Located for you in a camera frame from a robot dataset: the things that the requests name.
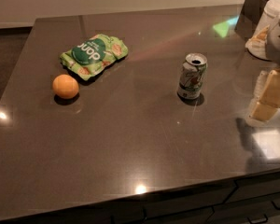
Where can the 7up soda can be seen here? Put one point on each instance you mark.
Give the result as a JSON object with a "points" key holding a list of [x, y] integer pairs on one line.
{"points": [[191, 78]]}

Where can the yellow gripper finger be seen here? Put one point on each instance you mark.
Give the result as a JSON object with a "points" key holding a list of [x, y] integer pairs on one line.
{"points": [[261, 112], [270, 94]]}

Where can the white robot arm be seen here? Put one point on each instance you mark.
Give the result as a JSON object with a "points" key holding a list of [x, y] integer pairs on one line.
{"points": [[265, 45]]}

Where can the green rice chip bag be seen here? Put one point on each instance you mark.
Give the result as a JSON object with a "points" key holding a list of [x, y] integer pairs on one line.
{"points": [[94, 55]]}

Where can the dark cabinet drawers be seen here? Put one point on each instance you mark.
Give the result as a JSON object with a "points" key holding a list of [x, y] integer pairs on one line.
{"points": [[250, 199]]}

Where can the orange fruit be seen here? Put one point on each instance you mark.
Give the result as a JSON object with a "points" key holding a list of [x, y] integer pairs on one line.
{"points": [[65, 86]]}

